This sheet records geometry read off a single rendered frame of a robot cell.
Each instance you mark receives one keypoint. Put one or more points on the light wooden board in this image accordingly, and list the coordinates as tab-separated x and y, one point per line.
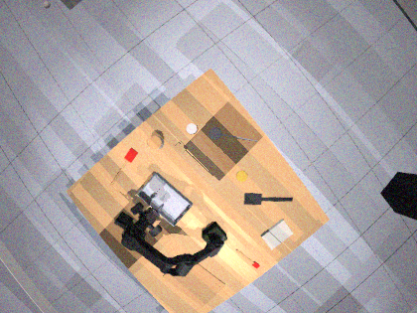
199	284

